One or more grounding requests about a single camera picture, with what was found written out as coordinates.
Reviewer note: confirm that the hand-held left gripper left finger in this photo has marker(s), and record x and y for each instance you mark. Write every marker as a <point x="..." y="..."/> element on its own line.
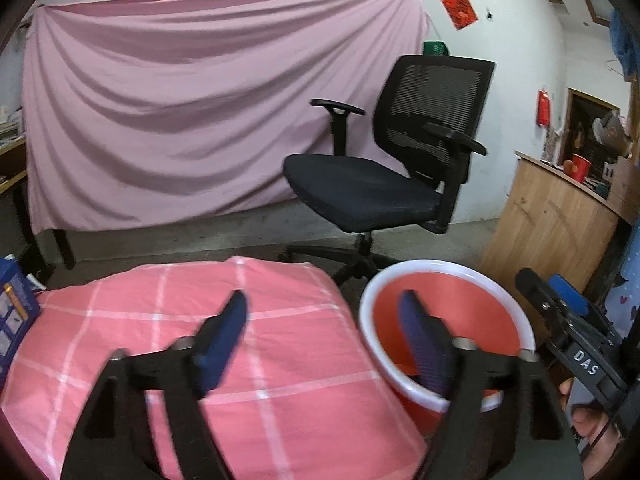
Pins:
<point x="222" y="340"/>

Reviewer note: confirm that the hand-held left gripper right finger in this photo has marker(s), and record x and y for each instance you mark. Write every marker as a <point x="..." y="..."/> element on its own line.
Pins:
<point x="425" y="345"/>

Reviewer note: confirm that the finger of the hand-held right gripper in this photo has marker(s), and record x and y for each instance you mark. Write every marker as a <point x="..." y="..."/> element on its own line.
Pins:
<point x="570" y="295"/>
<point x="537" y="295"/>

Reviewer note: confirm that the pink bin with white rim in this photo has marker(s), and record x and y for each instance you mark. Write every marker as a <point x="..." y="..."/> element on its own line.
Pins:
<point x="380" y="310"/>

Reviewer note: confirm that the person's right hand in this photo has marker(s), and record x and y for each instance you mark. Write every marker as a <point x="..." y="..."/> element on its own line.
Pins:
<point x="597" y="447"/>

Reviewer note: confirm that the wooden cabinet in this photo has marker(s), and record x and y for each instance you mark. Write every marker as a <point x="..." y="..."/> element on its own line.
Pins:
<point x="550" y="230"/>

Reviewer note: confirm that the pink checked tablecloth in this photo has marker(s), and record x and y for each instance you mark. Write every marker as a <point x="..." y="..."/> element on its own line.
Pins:
<point x="150" y="350"/>

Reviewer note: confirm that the red cup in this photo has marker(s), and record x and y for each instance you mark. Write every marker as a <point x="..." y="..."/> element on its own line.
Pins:
<point x="580" y="167"/>

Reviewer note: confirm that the black office chair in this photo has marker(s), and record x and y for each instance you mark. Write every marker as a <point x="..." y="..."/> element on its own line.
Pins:
<point x="360" y="190"/>

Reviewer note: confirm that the black metal table leg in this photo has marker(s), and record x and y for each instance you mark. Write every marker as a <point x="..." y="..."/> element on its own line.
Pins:
<point x="62" y="247"/>

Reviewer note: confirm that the red lantern decoration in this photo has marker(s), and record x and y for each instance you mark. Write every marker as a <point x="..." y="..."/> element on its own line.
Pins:
<point x="543" y="107"/>

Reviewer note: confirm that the blue cardboard box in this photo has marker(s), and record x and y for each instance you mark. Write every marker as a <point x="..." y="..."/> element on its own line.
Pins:
<point x="12" y="320"/>

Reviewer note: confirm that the pink hanging sheet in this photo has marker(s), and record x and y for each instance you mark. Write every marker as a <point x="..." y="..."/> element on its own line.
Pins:
<point x="175" y="100"/>

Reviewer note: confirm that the green plastic crate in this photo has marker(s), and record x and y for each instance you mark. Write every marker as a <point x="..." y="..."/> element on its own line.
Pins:
<point x="435" y="48"/>

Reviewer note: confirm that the wooden shelf unit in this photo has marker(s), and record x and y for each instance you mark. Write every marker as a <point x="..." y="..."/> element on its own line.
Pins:
<point x="12" y="160"/>

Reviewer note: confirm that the stack of books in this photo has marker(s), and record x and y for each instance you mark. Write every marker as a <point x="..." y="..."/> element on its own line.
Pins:
<point x="10" y="125"/>

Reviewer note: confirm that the dark wooden frame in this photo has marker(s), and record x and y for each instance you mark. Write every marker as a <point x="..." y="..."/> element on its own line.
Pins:
<point x="580" y="120"/>

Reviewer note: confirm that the red paper wall envelope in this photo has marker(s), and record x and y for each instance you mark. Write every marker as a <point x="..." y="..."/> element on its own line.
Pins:
<point x="455" y="4"/>

